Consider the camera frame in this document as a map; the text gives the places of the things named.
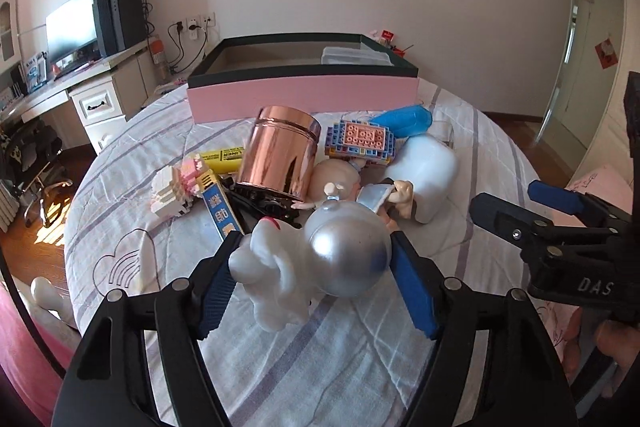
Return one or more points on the white plastic toy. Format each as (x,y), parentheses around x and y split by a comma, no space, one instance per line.
(47,297)

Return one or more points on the rose gold metal can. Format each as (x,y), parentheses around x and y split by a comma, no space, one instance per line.
(275,152)

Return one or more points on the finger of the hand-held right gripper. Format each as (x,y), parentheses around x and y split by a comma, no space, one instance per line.
(500,217)
(555,197)

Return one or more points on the colourful building block plate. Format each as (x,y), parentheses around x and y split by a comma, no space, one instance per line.
(360,139)

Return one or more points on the white radiator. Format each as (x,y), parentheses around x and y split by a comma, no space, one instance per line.
(10,212)

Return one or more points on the clear plastic box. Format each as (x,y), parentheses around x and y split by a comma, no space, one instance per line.
(355,56)

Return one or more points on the white plastic jar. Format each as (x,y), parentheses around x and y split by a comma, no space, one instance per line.
(425,172)

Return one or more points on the pink blanket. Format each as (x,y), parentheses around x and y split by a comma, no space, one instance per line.
(25,347)

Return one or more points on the white glass door cabinet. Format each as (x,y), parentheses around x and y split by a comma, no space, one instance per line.
(7,27)

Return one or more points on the white door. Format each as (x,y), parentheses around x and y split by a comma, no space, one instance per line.
(595,97)

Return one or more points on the black computer tower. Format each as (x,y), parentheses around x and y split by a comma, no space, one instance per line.
(120,17)

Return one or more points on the bed with striped sheet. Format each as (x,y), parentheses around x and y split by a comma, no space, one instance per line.
(125,187)

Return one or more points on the white desk with drawers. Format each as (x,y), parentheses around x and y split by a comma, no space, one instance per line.
(115,82)

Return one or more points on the yellow highlighter box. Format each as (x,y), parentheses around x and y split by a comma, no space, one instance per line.
(220,159)

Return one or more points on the white wardrobe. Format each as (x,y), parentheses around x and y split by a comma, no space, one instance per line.
(607,132)

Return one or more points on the black keyboard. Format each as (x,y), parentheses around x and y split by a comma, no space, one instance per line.
(75,66)

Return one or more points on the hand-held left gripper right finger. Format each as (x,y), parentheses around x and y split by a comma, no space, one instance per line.
(412,287)

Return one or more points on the red toy box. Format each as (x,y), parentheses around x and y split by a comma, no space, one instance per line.
(387,38)

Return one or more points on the red door decoration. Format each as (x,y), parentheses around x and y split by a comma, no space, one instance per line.
(606,53)

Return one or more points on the white silver astronaut figurine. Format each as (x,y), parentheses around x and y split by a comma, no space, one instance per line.
(345,252)

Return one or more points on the person's right hand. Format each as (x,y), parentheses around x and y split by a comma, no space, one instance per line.
(617,347)

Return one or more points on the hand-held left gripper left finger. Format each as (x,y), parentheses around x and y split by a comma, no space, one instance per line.
(217,292)

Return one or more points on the blue white box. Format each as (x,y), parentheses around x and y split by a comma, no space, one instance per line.
(35,69)

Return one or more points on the black hair claw clip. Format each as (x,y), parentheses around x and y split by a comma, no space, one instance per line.
(260,207)

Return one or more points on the white wall socket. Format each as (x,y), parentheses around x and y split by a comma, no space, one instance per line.
(207,21)
(192,25)
(177,28)

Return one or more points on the orange bottle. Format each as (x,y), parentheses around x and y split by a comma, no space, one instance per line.
(159,57)

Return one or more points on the baby doll with pacifier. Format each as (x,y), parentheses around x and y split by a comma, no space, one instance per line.
(330,177)

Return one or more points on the computer monitor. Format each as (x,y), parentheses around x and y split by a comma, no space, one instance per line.
(70,27)

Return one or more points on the office chair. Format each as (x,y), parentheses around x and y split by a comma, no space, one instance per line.
(30,147)

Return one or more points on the pink storage box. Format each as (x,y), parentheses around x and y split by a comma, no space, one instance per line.
(300,94)

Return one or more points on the blue yellow paper box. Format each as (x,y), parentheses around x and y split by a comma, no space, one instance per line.
(220,207)

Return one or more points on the pink white block figure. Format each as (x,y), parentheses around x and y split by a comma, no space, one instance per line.
(172,192)

